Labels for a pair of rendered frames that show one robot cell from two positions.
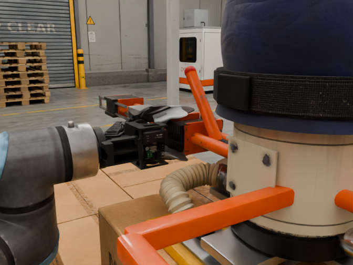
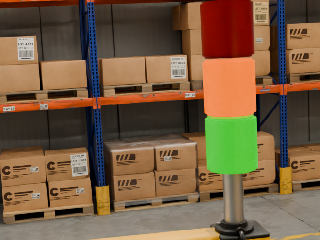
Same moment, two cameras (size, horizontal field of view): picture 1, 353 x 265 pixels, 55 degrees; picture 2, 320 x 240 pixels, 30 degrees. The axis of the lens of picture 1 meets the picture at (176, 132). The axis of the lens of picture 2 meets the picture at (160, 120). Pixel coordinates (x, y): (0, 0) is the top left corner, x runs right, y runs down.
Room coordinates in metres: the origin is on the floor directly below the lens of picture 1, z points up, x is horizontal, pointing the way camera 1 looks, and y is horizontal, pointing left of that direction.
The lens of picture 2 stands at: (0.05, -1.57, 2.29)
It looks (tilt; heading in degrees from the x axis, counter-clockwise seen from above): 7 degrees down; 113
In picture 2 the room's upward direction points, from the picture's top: 3 degrees counter-clockwise
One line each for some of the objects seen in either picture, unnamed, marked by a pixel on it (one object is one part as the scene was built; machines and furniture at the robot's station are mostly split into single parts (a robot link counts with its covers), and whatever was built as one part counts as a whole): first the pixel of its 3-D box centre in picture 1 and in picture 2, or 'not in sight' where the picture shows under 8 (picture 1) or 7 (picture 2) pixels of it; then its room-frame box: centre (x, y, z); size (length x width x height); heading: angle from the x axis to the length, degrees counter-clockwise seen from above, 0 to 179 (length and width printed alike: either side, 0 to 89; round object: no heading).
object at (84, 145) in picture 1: (80, 149); not in sight; (0.53, 0.16, 1.08); 0.09 x 0.05 x 0.10; 31
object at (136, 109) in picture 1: (144, 115); not in sight; (0.82, 0.08, 1.07); 0.07 x 0.07 x 0.04; 31
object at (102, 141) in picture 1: (128, 143); not in sight; (0.56, 0.08, 1.08); 0.12 x 0.09 x 0.08; 121
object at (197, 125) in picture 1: (192, 132); not in sight; (0.64, -0.03, 1.08); 0.10 x 0.08 x 0.06; 121
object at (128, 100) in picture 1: (125, 105); not in sight; (0.94, 0.14, 1.08); 0.08 x 0.07 x 0.05; 31
